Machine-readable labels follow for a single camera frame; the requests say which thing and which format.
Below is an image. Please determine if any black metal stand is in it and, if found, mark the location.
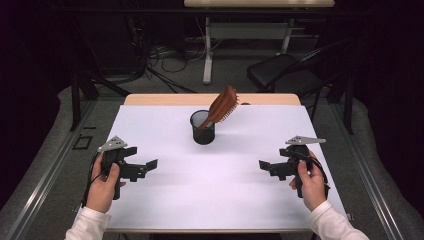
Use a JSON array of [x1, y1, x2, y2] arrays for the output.
[[326, 74, 355, 136], [68, 19, 132, 132]]

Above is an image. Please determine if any person's left hand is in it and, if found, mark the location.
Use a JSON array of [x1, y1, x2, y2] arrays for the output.
[[85, 153, 127, 215]]

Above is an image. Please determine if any person's right hand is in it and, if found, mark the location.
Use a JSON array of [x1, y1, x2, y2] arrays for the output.
[[289, 150, 330, 213]]

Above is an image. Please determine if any white table mat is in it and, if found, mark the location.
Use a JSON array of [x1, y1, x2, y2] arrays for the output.
[[71, 104, 349, 232]]

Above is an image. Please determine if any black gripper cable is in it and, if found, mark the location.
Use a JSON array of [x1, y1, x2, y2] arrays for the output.
[[80, 151, 111, 208], [298, 151, 331, 201]]

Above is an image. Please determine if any brown wooden hairbrush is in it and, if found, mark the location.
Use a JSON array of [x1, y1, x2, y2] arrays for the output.
[[198, 85, 240, 130]]

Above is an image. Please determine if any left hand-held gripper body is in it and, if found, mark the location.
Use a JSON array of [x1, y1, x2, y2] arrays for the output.
[[97, 135, 149, 201]]

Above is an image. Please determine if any black folding chair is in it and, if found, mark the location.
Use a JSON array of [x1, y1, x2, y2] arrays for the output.
[[246, 37, 355, 123]]

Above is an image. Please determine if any aluminium floor rail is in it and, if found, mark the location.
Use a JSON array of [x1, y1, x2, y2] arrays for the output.
[[4, 99, 98, 240], [329, 102, 403, 240]]

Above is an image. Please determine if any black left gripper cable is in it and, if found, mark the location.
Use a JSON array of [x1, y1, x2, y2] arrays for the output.
[[80, 151, 111, 208]]

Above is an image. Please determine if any black mesh cup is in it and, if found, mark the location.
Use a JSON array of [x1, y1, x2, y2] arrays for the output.
[[189, 109, 217, 146]]

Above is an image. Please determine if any white-legged desk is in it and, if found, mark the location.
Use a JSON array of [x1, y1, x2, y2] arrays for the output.
[[183, 0, 336, 85]]

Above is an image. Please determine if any bundle of floor cables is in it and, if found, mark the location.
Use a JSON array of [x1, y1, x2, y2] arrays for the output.
[[131, 16, 223, 95]]

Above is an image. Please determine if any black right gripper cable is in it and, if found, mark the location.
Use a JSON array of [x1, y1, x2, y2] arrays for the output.
[[298, 151, 331, 201]]

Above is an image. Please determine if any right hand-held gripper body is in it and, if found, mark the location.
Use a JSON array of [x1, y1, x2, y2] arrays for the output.
[[268, 135, 327, 199]]

